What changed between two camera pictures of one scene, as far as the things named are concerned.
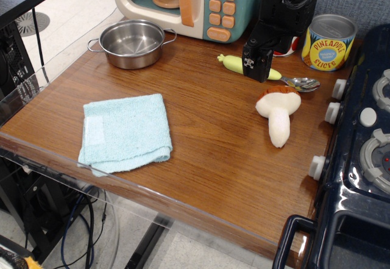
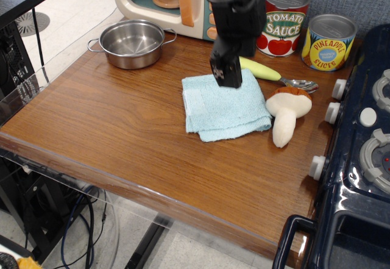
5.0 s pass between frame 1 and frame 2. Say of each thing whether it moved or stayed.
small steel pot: stayed
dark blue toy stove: stayed
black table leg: stayed
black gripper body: moved
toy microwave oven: stayed
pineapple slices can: stayed
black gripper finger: moved
